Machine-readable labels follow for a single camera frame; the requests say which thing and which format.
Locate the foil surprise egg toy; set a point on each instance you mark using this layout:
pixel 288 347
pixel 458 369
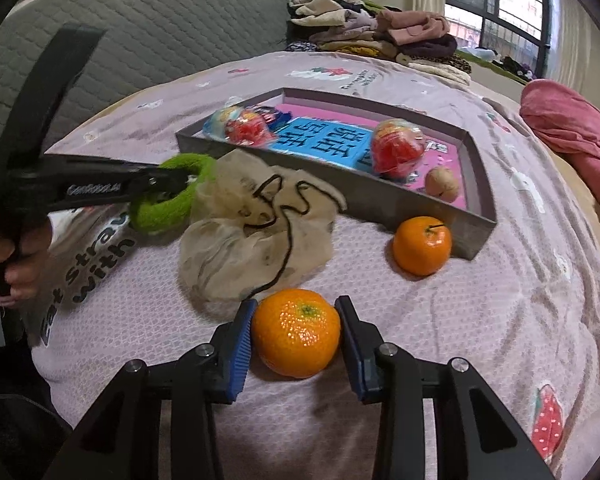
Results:
pixel 238 125

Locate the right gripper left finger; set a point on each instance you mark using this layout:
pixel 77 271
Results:
pixel 118 436

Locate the pink and blue book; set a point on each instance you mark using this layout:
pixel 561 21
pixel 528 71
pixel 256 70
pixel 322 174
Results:
pixel 344 140

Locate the pink quilted duvet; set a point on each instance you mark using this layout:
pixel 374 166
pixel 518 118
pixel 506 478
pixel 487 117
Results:
pixel 568 124

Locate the blue oreo cookie packet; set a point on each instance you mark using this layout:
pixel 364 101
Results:
pixel 274 119

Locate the pile of folded clothes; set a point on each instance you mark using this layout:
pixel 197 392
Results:
pixel 420 40

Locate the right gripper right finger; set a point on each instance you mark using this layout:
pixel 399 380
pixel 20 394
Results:
pixel 477 437

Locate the beige mesh drawstring pouch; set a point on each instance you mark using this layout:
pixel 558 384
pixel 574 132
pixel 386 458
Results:
pixel 255 228

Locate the grey shallow box tray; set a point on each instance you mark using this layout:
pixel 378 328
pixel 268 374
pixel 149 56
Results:
pixel 375 199

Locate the dark framed window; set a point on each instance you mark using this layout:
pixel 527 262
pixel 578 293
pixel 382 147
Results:
pixel 516 29

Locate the grey quilted headboard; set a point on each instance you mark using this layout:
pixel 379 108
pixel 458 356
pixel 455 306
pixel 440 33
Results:
pixel 146 42

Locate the orange mandarin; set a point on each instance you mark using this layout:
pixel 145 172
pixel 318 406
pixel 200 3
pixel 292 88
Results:
pixel 422 245
pixel 296 332

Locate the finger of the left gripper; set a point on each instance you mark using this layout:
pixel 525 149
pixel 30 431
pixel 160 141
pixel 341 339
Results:
pixel 76 181

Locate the person's left hand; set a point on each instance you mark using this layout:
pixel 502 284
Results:
pixel 22 276

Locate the walnut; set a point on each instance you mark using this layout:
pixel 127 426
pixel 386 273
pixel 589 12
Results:
pixel 441 183

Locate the pink strawberry print blanket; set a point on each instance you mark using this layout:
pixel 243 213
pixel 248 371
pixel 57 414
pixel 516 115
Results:
pixel 525 312

